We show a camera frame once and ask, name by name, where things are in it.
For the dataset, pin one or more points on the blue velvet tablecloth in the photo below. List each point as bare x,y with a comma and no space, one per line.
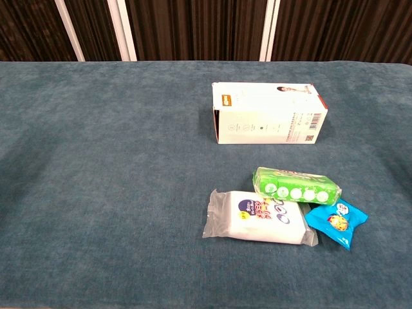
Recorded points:
96,193

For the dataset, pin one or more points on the clear plastic wipes packet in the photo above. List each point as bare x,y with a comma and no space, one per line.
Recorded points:
254,222

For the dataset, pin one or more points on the white cardboard product box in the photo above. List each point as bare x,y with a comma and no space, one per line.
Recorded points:
267,125

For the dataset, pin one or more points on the green plastic snack packet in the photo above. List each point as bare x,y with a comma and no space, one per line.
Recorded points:
289,186

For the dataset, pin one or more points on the white vertical frame post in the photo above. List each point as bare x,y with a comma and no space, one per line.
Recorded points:
123,30
69,30
269,30

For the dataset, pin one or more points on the blue snack packet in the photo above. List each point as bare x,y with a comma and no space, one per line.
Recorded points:
334,223

